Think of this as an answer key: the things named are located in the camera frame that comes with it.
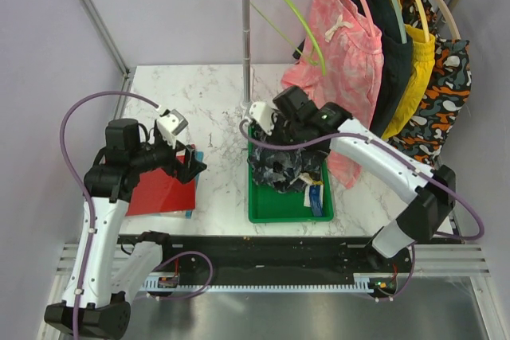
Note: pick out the dark navy garment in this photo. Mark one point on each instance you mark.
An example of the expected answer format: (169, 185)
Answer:
(396, 72)

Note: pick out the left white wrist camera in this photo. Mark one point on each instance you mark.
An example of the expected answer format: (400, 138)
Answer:
(169, 124)

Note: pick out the red folder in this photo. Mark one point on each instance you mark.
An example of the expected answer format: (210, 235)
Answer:
(160, 194)

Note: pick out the yellow shorts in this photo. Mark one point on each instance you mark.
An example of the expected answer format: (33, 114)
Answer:
(421, 68)

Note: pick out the green plastic tray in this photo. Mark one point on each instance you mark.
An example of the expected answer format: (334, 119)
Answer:
(266, 205)

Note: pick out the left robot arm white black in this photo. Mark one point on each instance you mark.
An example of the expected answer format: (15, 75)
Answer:
(97, 301)

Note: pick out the pink dress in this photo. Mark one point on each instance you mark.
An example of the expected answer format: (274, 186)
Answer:
(354, 59)

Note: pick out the white cable duct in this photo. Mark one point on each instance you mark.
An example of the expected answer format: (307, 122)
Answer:
(159, 284)

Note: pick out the aluminium frame post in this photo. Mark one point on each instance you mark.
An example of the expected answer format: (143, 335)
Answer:
(104, 34)

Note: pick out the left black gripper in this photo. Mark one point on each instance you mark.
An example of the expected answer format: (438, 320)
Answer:
(175, 161)

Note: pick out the white blue price tag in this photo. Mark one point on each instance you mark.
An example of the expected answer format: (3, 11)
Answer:
(313, 199)

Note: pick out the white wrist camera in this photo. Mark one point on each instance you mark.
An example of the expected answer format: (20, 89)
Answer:
(261, 113)
(169, 124)

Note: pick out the camouflage patterned shorts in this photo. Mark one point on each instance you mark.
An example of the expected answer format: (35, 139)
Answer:
(425, 134)

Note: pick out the dark patterned shorts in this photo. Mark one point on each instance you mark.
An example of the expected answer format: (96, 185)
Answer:
(287, 171)

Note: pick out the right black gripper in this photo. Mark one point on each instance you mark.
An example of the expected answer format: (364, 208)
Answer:
(281, 133)

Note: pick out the green hanger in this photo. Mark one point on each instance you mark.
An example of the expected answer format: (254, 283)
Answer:
(315, 57)

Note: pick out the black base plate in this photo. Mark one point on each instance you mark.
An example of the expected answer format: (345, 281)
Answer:
(272, 261)

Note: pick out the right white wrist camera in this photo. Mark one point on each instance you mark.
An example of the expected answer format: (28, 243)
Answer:
(261, 113)

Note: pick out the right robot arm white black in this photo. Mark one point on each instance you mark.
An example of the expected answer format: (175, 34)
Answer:
(427, 192)

